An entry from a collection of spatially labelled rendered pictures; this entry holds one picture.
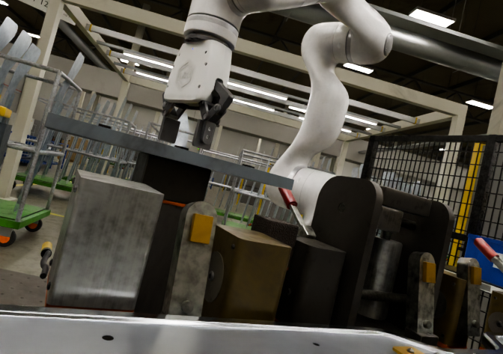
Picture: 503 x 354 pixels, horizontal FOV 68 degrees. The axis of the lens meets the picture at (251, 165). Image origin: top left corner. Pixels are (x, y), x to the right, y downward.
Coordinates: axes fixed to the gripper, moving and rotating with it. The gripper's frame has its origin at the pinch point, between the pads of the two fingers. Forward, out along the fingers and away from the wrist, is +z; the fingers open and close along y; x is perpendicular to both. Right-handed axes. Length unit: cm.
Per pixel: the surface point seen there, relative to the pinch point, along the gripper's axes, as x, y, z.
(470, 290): 42, 34, 13
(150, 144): -7.6, 3.7, 2.5
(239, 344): -8.1, 27.3, 18.4
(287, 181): 13.6, 11.2, 2.5
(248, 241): -3.4, 21.2, 10.5
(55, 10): 141, -617, -188
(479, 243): 62, 30, 5
